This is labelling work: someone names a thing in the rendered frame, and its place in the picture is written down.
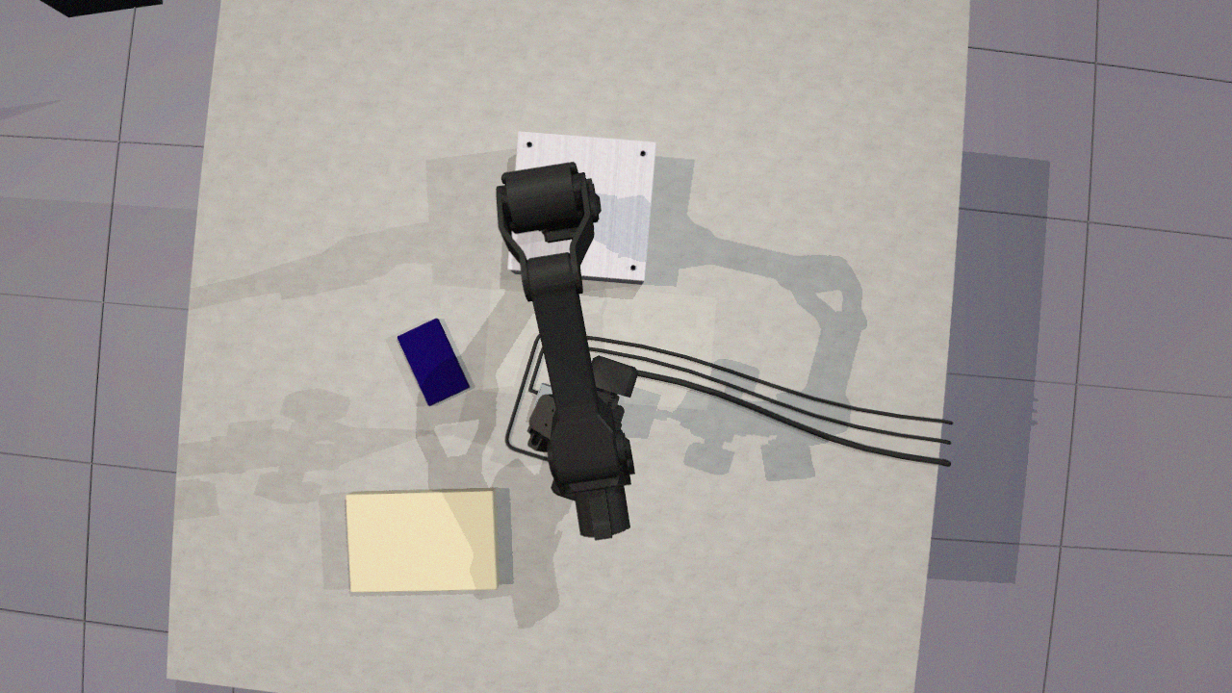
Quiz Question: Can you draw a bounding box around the cream rectangular block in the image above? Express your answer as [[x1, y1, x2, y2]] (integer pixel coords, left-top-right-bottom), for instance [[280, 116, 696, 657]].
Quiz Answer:
[[346, 488, 500, 593]]

